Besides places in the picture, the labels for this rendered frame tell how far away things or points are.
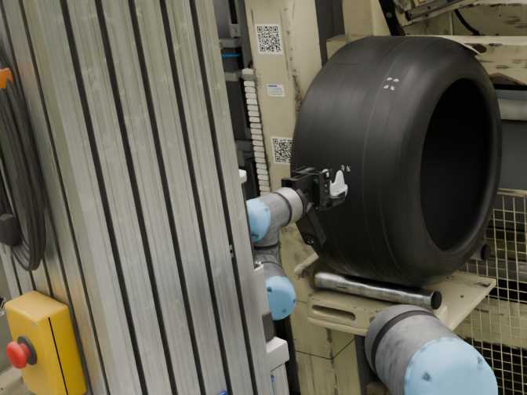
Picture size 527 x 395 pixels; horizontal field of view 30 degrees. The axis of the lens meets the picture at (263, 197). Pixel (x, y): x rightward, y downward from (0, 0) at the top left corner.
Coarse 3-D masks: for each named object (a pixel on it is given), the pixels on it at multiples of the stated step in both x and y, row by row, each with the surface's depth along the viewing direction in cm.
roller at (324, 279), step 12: (324, 276) 249; (336, 276) 247; (348, 276) 246; (336, 288) 247; (348, 288) 244; (360, 288) 242; (372, 288) 240; (384, 288) 238; (396, 288) 237; (408, 288) 235; (420, 288) 234; (396, 300) 237; (408, 300) 235; (420, 300) 233; (432, 300) 231
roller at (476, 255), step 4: (480, 244) 253; (484, 244) 253; (480, 248) 252; (484, 248) 251; (488, 248) 253; (476, 252) 252; (480, 252) 252; (484, 252) 251; (488, 252) 253; (472, 256) 253; (476, 256) 252; (480, 256) 252; (484, 256) 251; (488, 256) 253; (484, 260) 252
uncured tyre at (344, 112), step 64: (384, 64) 219; (448, 64) 222; (320, 128) 220; (384, 128) 211; (448, 128) 262; (384, 192) 212; (448, 192) 263; (320, 256) 235; (384, 256) 220; (448, 256) 231
